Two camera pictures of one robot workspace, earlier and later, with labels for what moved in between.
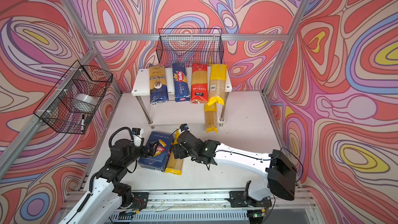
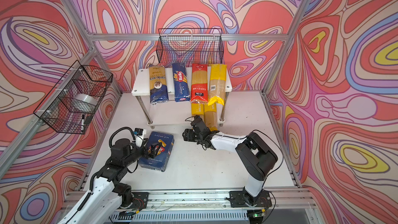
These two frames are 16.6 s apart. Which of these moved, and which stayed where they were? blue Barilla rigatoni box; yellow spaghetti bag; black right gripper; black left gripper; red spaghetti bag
Moved: black right gripper
Stayed: black left gripper; blue Barilla rigatoni box; yellow spaghetti bag; red spaghetti bag
